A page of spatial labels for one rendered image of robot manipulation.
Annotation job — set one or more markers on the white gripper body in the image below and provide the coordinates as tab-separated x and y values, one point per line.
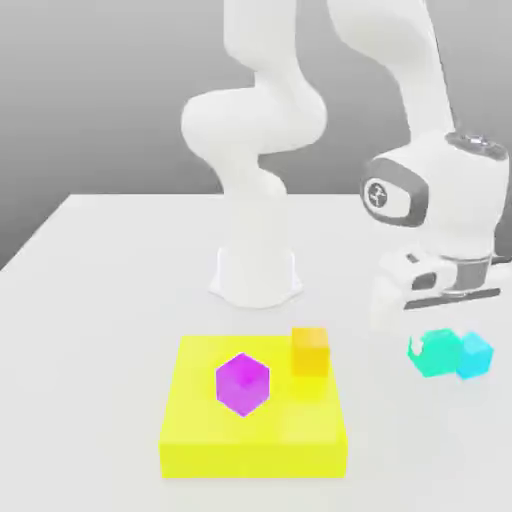
388	304

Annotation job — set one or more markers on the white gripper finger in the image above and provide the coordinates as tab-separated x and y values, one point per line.
416	340

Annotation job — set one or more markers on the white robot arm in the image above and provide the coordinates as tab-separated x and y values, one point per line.
256	132

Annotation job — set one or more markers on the small teal cube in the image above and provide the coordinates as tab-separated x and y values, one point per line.
438	354

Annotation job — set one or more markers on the small cyan cube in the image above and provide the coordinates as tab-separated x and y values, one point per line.
476	356

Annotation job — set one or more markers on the small orange cube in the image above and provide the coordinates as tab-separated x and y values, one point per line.
310	354

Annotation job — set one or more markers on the small purple cube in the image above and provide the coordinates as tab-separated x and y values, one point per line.
242	384

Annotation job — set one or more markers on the large yellow box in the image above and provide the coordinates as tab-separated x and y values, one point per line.
256	448

